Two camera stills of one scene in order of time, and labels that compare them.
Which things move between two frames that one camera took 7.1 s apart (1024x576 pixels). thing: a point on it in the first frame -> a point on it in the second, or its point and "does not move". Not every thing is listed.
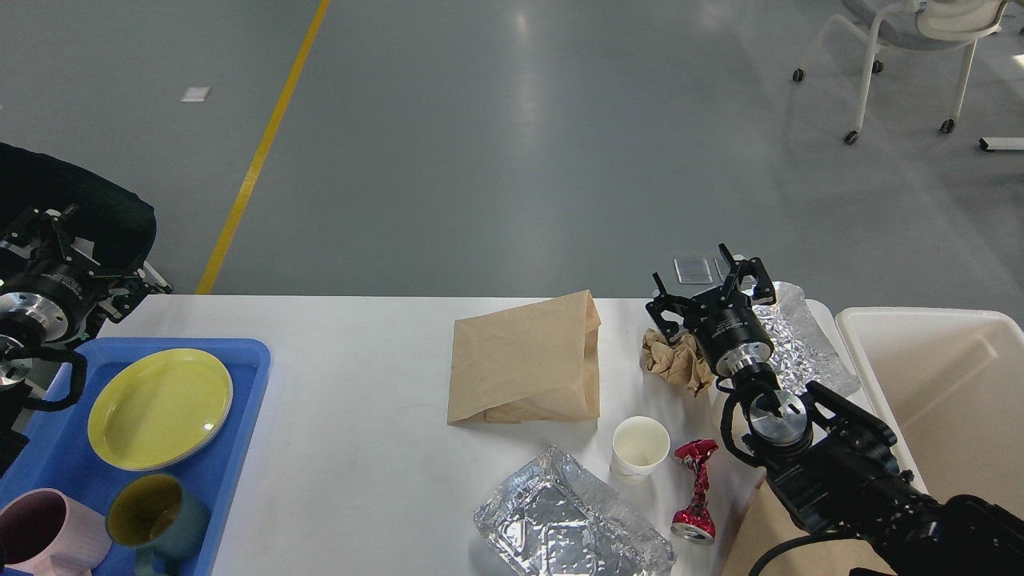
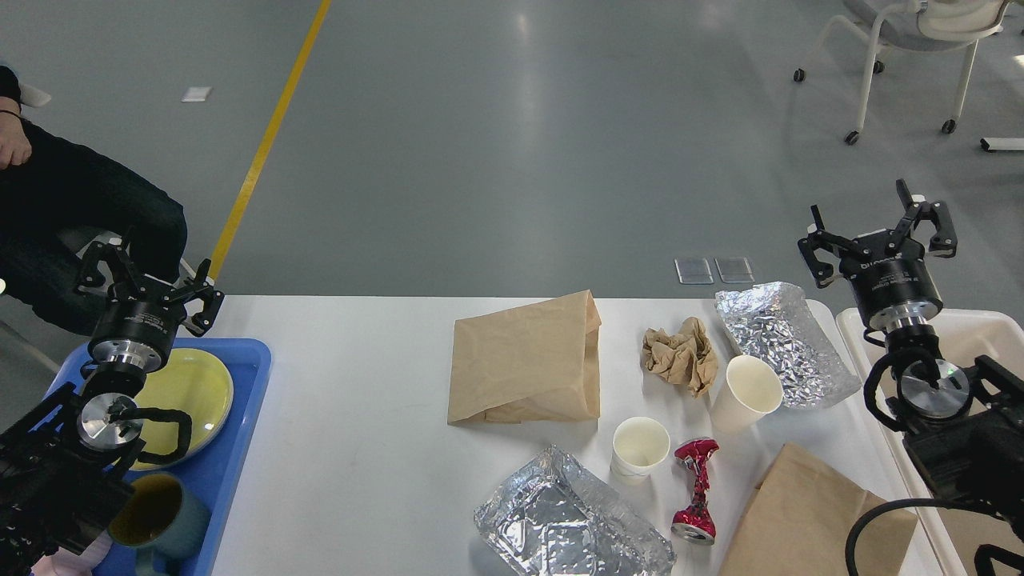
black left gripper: x=52 y=302 -> x=137 y=322
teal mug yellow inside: x=152 y=515 does not move
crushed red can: x=696 y=524 does not move
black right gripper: x=725 y=322 -> x=894 y=290
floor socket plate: x=693 y=270 does not move
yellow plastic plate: x=158 y=408 does not move
